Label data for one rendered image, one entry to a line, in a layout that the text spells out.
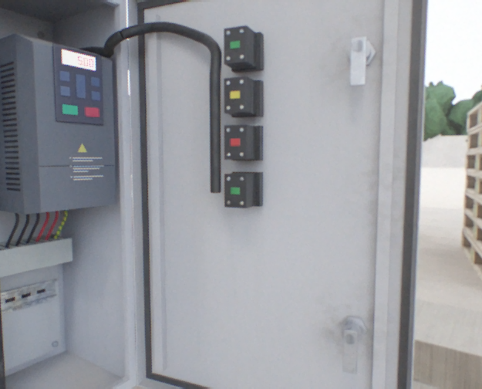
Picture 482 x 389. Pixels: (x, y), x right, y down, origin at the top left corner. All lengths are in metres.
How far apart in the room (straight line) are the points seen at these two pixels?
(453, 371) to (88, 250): 1.35
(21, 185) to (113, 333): 0.29
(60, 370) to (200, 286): 0.31
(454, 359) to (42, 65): 1.53
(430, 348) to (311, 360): 1.12
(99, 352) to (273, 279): 0.36
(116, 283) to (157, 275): 0.08
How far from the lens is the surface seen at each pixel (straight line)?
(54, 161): 0.55
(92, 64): 0.59
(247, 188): 0.48
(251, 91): 0.49
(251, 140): 0.49
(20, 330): 0.77
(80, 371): 0.77
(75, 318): 0.79
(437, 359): 1.67
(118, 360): 0.72
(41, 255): 0.68
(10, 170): 0.60
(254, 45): 0.51
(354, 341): 0.50
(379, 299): 0.51
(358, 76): 0.46
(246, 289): 0.56
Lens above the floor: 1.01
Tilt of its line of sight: 5 degrees down
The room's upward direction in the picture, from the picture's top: straight up
